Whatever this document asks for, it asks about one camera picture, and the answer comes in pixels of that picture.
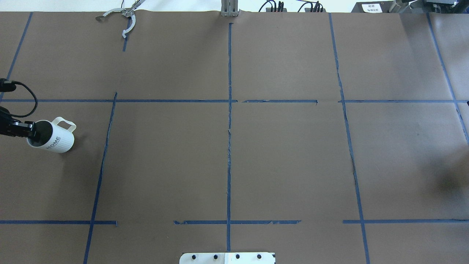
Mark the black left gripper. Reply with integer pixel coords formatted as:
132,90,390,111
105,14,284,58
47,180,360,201
0,107,36,138

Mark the white ribbed mug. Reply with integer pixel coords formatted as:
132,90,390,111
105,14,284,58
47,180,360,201
27,117,77,153

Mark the silver reacher grabber tool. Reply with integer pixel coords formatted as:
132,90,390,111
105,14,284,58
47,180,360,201
96,0,143,39

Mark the black braided left cable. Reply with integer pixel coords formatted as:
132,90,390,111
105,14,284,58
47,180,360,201
0,78,38,118

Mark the white camera stand column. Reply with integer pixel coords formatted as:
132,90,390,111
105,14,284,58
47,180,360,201
179,252,276,264

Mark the aluminium frame post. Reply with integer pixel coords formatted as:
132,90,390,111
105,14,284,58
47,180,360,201
221,0,239,17

